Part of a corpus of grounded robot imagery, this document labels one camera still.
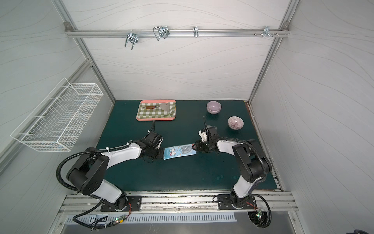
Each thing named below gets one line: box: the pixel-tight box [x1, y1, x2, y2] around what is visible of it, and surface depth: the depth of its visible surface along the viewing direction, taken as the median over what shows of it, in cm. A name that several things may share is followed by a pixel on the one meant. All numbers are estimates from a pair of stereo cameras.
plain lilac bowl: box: [206, 100, 222, 115], surface depth 114 cm
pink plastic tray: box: [135, 99, 177, 121], surface depth 120 cm
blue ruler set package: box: [163, 143, 197, 161], surface depth 93 cm
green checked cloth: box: [137, 101, 176, 118], surface depth 114 cm
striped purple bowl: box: [227, 116, 244, 131], surface depth 106 cm
